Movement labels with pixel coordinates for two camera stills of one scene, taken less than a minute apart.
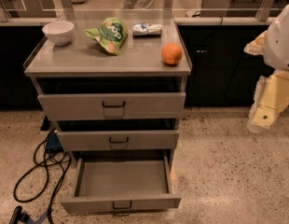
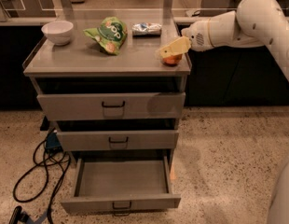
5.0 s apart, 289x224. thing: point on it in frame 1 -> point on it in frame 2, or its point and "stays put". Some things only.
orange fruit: [172, 54] stays put
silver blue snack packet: [146, 30] stays put
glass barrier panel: [144, 3] stays put
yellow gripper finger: [272, 94] -> [175, 48]
